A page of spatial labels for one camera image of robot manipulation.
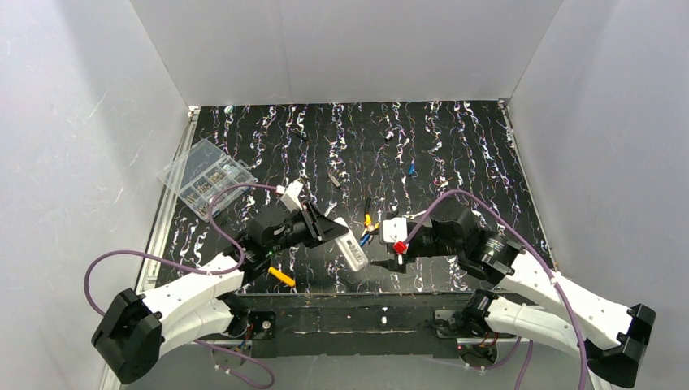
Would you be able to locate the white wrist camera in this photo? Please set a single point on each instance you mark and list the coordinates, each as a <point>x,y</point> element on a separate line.
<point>393,232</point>
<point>289,195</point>

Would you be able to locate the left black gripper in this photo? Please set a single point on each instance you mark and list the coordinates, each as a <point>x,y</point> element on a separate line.
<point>313,222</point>

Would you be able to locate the aluminium frame rail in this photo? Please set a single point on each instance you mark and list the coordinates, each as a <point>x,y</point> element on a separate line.
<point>137,329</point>

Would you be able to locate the orange handled pliers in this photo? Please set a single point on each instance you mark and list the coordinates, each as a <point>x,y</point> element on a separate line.
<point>370,228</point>

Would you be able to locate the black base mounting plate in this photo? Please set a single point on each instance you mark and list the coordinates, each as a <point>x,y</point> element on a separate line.
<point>348,324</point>

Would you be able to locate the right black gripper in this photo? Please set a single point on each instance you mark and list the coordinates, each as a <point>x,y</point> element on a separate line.
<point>411,249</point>

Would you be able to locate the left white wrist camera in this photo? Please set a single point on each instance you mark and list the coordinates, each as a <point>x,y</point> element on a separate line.
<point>289,195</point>

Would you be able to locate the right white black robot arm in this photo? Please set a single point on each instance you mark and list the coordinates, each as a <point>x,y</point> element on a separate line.
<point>611,338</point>

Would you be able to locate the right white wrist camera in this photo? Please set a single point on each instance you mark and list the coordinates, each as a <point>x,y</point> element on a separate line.
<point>393,232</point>

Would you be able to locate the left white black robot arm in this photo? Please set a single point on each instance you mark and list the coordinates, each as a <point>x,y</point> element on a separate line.
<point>139,328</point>

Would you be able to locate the white remote control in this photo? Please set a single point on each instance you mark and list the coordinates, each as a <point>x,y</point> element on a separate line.
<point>350,248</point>

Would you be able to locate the clear plastic screw organizer box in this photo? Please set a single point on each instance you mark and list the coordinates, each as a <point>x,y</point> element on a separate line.
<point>200,173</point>

